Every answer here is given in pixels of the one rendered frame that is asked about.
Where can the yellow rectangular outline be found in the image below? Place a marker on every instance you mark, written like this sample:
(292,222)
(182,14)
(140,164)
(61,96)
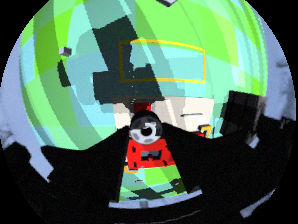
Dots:
(157,78)

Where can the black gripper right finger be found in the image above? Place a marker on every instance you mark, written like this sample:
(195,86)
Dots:
(194,155)

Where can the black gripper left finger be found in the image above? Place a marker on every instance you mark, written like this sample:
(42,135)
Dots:
(102,164)

